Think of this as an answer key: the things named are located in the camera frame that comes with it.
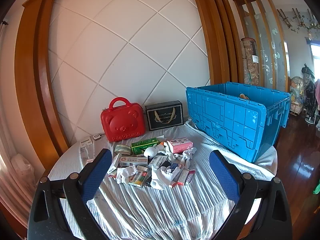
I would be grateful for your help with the coat rack with dark clothes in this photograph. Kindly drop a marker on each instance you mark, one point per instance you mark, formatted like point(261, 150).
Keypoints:
point(308, 85)

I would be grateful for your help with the red bear-face case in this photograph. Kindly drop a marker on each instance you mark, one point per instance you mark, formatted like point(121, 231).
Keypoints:
point(122, 125)

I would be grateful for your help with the translucent plastic bag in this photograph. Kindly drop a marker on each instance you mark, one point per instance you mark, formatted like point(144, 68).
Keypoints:
point(20, 170)

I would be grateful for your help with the pink tissue pack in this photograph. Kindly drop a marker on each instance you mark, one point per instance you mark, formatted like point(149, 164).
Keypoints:
point(180, 145)

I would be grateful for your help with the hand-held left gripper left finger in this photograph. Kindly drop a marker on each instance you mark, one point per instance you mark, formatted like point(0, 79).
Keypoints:
point(97, 175)

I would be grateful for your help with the pile of medicine boxes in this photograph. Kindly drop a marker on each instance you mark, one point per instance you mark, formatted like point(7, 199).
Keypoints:
point(132, 161)

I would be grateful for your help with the blue plastic crate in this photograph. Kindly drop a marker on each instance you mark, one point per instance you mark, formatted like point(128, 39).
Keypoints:
point(225, 120)

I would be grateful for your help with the green cardboard box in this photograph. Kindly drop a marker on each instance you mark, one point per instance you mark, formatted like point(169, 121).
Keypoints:
point(143, 146)

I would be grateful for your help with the hanging vine decoration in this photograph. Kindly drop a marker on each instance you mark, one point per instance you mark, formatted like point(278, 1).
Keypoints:
point(300, 20)

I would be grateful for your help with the white sock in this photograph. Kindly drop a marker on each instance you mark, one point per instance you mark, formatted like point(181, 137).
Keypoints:
point(162, 177)
point(188, 153)
point(126, 173)

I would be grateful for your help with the white paper leaflet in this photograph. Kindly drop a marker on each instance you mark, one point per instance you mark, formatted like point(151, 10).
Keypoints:
point(160, 137)

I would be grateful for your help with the rolled patterned carpet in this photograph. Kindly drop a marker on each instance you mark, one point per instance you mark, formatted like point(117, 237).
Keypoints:
point(250, 62)

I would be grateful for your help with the wooden slat glass partition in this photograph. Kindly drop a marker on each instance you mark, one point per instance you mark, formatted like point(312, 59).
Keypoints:
point(258, 30)

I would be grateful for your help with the brown teddy bear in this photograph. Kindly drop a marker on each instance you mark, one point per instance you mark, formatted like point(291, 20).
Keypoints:
point(243, 96)

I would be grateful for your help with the clear tape roll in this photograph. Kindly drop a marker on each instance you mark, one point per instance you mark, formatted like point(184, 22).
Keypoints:
point(122, 149)

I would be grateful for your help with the white green-striped box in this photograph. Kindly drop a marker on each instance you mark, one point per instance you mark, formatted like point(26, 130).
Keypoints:
point(86, 141)

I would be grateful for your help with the white round desktop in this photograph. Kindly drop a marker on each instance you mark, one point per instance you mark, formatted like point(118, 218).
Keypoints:
point(65, 165)

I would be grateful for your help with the colourful stuffed bag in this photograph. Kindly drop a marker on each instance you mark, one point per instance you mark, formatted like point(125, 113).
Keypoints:
point(297, 87)

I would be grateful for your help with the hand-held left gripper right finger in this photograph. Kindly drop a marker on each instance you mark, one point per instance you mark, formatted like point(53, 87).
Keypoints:
point(223, 177)

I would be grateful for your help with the window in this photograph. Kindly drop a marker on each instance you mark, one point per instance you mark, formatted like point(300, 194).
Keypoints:
point(315, 55)

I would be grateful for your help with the wooden wall frame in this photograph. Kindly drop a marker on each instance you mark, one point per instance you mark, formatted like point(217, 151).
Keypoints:
point(27, 67)

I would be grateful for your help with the clear plastic packet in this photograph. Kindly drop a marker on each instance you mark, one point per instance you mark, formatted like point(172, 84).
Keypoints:
point(85, 155)

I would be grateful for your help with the small white square gadget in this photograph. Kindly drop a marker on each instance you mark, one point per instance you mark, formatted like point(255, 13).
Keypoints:
point(96, 136)

